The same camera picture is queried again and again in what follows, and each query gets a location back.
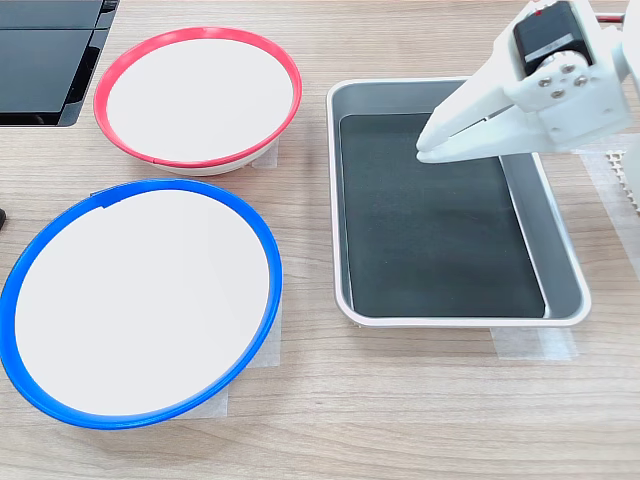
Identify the red-rimmed white plate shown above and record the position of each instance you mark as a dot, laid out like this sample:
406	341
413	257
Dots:
200	100

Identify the small black object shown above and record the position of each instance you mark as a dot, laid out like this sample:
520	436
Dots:
2	220

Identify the pale perforated plate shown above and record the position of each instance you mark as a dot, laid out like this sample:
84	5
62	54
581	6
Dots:
617	159

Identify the blue-rimmed white plate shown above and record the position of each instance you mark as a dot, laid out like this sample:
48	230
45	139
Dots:
145	300

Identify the steel tray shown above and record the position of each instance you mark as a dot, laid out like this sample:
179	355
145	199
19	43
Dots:
550	240

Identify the wide clear tape strip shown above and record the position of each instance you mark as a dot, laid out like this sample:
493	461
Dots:
620	230

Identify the black mat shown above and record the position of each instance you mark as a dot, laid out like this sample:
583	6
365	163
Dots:
430	240

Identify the black glossy device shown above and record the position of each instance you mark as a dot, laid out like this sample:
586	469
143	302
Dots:
35	65

